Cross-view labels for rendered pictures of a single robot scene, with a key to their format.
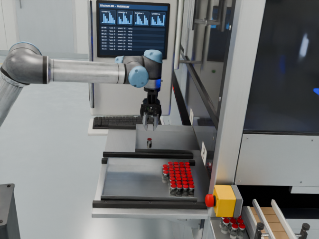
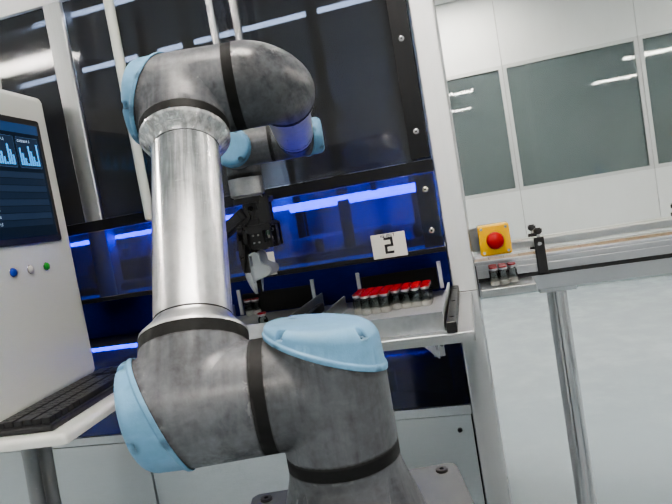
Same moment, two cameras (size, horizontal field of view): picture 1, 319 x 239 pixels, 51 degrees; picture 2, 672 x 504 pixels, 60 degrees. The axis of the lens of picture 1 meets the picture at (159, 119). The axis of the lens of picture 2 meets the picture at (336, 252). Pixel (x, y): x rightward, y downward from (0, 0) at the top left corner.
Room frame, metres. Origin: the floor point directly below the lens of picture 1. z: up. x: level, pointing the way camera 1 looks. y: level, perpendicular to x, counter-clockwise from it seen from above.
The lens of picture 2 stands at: (0.79, 1.22, 1.12)
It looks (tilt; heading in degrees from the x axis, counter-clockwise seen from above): 4 degrees down; 288
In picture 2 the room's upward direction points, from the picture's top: 10 degrees counter-clockwise
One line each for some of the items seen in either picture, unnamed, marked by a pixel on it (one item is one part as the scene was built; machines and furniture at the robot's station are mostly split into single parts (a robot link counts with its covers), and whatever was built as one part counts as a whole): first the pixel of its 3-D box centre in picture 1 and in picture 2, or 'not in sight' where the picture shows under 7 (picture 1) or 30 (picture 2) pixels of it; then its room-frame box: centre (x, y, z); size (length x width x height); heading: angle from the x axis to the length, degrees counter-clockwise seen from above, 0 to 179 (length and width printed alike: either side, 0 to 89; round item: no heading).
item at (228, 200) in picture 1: (225, 200); (494, 238); (0.85, -0.22, 1.00); 0.08 x 0.07 x 0.07; 94
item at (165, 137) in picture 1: (170, 139); (256, 318); (1.43, -0.06, 0.90); 0.34 x 0.26 x 0.04; 94
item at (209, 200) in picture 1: (211, 200); (495, 240); (0.85, -0.18, 0.99); 0.04 x 0.04 x 0.04; 4
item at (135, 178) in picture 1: (148, 179); (386, 310); (1.08, 0.03, 0.90); 0.34 x 0.26 x 0.04; 94
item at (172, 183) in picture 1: (171, 178); (391, 299); (1.09, -0.06, 0.90); 0.18 x 0.02 x 0.05; 4
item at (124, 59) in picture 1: (129, 66); (242, 147); (1.30, 0.13, 1.28); 0.11 x 0.11 x 0.08; 18
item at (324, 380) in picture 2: not in sight; (323, 380); (1.00, 0.68, 0.96); 0.13 x 0.12 x 0.14; 18
